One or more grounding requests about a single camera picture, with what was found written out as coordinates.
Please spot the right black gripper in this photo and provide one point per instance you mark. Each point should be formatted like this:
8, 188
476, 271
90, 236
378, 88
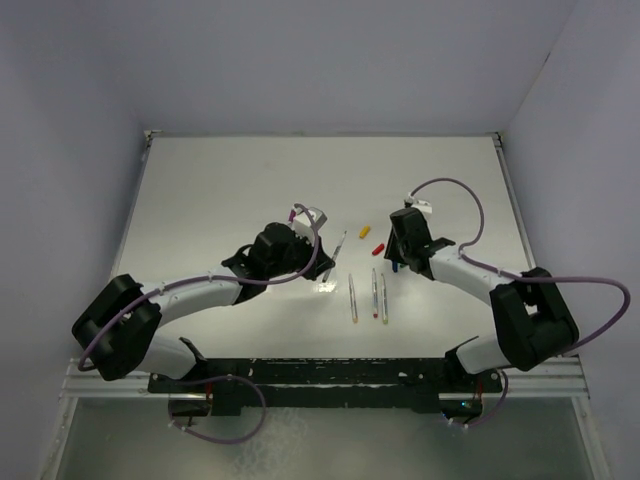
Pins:
391, 252

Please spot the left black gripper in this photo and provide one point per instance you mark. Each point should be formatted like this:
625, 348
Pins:
322, 263

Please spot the blue-end marker pen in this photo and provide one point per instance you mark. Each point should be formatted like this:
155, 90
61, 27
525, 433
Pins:
334, 256

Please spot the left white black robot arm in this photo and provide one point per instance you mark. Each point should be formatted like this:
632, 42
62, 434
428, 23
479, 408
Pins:
119, 330

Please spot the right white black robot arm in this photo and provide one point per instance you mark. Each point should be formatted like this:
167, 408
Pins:
531, 319

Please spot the yellow pen cap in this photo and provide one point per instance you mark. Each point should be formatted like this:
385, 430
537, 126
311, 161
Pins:
364, 232

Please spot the red-end marker pen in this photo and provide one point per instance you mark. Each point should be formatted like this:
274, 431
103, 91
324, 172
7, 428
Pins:
375, 297

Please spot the green-end marker pen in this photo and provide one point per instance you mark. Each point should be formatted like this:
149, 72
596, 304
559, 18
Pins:
384, 300

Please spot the yellow-end marker pen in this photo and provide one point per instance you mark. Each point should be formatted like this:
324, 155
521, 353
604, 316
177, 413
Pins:
353, 300

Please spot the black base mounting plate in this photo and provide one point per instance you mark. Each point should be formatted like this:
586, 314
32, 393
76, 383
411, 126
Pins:
224, 387

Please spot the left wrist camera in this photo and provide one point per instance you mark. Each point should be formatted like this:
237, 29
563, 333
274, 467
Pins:
307, 221

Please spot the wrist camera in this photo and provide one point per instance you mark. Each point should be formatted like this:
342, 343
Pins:
307, 221
421, 205

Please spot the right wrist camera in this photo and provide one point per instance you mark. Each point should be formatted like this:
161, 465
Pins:
421, 205

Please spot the aluminium extrusion rail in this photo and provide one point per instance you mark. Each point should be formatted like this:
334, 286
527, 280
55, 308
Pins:
78, 384

